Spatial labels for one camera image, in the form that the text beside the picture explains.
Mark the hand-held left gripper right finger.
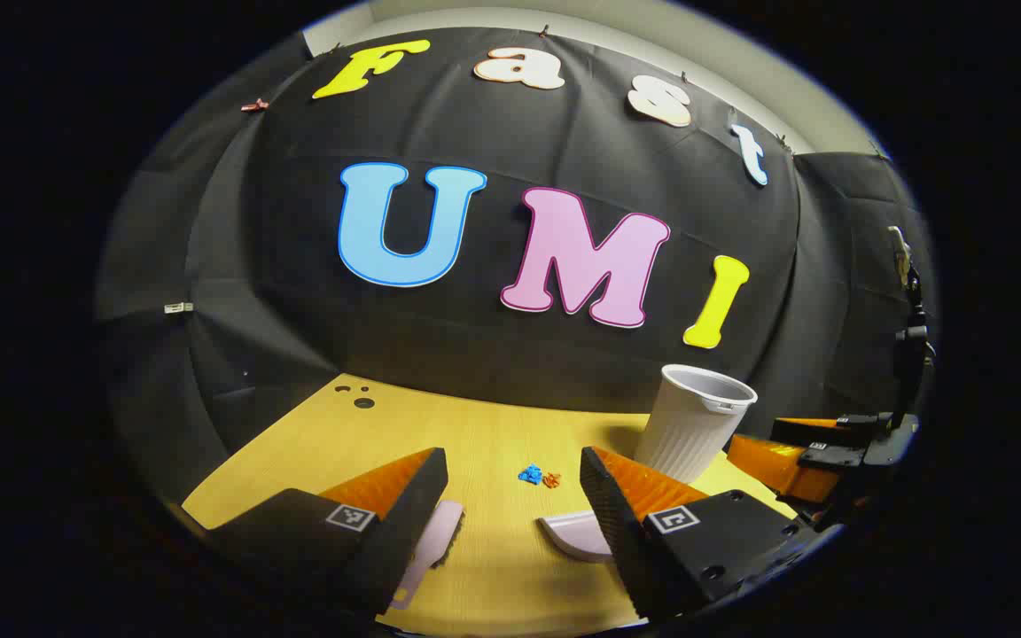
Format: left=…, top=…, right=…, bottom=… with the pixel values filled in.
left=580, top=446, right=822, bottom=621

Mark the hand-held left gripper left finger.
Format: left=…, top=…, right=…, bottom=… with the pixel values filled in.
left=209, top=447, right=449, bottom=617

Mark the wooden desktop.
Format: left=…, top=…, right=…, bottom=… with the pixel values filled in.
left=181, top=372, right=799, bottom=637

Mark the white ribbed garbage bin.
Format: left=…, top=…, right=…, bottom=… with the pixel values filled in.
left=633, top=363, right=759, bottom=486

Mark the pink dustpan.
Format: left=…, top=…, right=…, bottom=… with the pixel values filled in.
left=537, top=510, right=615, bottom=564

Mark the small pink broom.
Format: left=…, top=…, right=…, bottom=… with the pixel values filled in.
left=389, top=499, right=465, bottom=611

